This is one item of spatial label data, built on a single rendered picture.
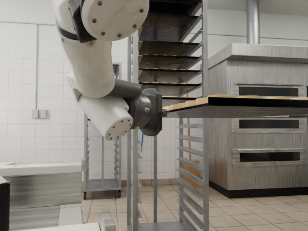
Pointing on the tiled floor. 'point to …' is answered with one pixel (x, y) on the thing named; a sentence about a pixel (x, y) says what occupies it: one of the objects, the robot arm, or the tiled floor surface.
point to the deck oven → (258, 123)
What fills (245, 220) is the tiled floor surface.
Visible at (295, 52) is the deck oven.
